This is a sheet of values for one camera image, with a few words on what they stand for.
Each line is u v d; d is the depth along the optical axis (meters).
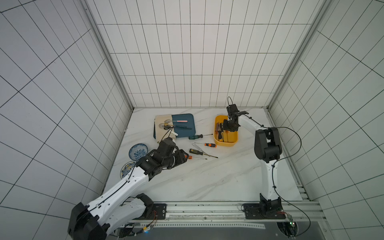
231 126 0.91
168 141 0.59
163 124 1.07
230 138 1.00
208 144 0.97
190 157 0.92
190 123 1.09
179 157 0.67
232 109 0.86
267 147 0.59
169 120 1.10
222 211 0.74
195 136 1.00
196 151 0.92
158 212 0.72
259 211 0.72
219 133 1.02
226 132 1.04
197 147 0.96
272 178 0.61
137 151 0.93
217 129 1.05
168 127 1.07
